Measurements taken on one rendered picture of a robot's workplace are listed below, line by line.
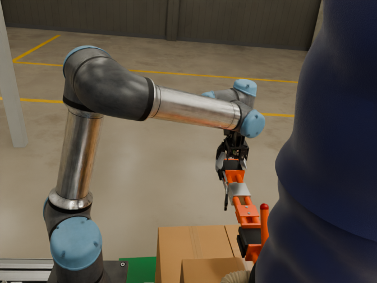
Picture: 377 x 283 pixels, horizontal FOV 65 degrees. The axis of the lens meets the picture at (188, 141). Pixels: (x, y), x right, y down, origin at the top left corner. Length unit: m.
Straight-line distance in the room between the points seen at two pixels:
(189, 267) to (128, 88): 0.59
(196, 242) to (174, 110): 1.19
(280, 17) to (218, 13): 1.96
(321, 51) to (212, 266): 0.75
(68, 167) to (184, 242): 1.07
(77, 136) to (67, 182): 0.14
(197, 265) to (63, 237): 0.41
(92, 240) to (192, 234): 1.07
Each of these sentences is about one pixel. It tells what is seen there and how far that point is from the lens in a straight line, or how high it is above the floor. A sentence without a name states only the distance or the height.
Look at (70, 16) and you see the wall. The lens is 10.38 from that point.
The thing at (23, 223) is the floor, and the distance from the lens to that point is 2.79.
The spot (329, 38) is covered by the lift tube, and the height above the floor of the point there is 1.79.
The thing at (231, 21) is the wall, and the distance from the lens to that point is 10.15.
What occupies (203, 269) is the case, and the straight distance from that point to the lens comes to 0.97.
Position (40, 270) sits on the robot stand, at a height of 0.96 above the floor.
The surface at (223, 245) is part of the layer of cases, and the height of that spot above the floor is 0.54.
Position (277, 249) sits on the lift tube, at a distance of 0.51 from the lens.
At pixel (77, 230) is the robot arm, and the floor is 1.27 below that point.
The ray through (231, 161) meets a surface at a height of 1.23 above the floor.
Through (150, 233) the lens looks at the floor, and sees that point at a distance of 2.53.
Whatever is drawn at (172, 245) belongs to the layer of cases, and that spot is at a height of 0.54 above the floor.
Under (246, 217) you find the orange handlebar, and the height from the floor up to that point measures 1.19.
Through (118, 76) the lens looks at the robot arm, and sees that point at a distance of 0.61.
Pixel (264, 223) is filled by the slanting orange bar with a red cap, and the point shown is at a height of 1.29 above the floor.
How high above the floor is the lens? 1.84
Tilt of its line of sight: 29 degrees down
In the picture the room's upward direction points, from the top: 6 degrees clockwise
